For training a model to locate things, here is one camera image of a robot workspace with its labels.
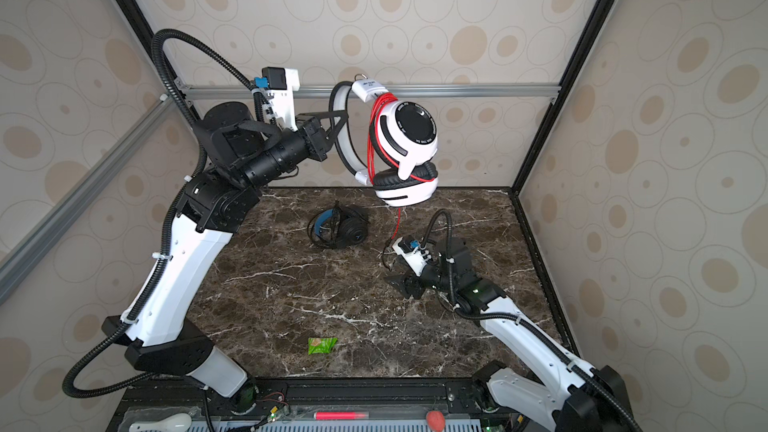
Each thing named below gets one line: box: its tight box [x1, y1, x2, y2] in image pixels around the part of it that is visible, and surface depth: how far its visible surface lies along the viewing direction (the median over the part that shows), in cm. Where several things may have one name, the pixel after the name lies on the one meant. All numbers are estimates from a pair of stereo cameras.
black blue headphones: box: [307, 202, 369, 248], surface depth 105 cm
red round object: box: [426, 410, 446, 432], surface depth 70 cm
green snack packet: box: [308, 337, 339, 355], surface depth 81 cm
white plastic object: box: [128, 413, 192, 432], surface depth 71 cm
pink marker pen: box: [314, 412, 369, 420], surface depth 73 cm
